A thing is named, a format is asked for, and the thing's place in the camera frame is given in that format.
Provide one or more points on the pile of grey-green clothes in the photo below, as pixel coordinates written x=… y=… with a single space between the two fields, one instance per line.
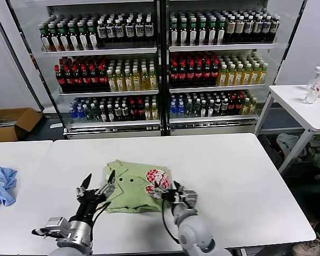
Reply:
x=290 y=146

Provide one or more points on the crumpled light blue cloth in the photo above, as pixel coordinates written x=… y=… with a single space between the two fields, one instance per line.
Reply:
x=2 y=192

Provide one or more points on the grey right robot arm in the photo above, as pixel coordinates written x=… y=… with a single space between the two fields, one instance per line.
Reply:
x=197 y=232

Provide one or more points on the small white floor object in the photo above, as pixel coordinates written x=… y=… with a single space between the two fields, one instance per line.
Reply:
x=56 y=126

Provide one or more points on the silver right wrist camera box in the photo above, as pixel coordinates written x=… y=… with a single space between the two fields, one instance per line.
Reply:
x=192 y=198

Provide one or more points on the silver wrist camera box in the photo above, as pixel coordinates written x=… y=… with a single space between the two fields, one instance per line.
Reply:
x=57 y=225
x=192 y=198

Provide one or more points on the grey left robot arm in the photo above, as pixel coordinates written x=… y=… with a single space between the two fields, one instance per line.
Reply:
x=77 y=234

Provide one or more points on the white side table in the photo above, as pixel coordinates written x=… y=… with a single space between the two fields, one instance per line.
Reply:
x=290 y=106

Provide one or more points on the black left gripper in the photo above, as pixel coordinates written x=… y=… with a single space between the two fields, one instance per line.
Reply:
x=90 y=200

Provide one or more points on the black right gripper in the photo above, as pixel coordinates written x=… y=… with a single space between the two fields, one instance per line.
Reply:
x=174 y=196

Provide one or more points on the clear bottle white cap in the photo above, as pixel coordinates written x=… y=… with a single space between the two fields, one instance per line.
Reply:
x=318 y=70

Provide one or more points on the clear bottle red label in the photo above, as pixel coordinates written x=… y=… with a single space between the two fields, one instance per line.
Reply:
x=313 y=93

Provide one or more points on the open brown cardboard box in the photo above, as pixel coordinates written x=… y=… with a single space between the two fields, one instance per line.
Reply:
x=21 y=125

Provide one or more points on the white sneaker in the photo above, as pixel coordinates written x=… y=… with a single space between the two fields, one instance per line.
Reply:
x=309 y=248

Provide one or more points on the beverage cooler with blue bottles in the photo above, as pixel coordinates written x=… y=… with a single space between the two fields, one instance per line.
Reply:
x=106 y=106

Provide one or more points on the beverage cooler with beige-label bottles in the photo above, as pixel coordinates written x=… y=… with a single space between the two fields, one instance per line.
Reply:
x=216 y=106

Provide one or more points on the light green polo shirt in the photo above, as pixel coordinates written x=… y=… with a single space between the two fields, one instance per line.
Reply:
x=130 y=197

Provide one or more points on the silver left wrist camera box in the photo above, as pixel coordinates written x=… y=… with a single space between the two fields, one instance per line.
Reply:
x=57 y=225

